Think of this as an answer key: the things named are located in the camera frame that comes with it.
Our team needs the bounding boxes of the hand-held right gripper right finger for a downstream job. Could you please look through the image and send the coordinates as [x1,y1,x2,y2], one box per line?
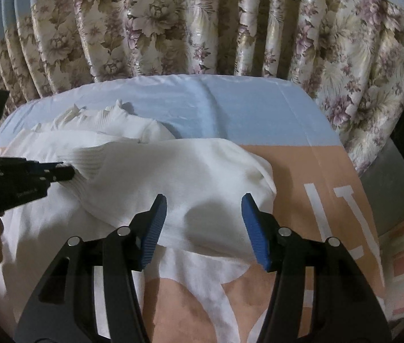
[241,193,392,343]

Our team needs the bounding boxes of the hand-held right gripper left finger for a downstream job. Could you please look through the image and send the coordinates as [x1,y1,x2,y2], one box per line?
[14,194,168,343]

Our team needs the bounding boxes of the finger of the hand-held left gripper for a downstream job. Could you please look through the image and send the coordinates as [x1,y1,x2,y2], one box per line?
[26,162,65,173]
[42,167,76,184]

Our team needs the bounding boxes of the white knit sweater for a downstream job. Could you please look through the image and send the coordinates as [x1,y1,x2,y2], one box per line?
[0,100,277,317]

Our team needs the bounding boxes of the orange and blue printed blanket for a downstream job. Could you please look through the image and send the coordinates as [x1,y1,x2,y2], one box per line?
[0,74,388,343]

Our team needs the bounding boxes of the floral curtain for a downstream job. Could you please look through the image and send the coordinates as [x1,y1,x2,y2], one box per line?
[0,0,404,186]

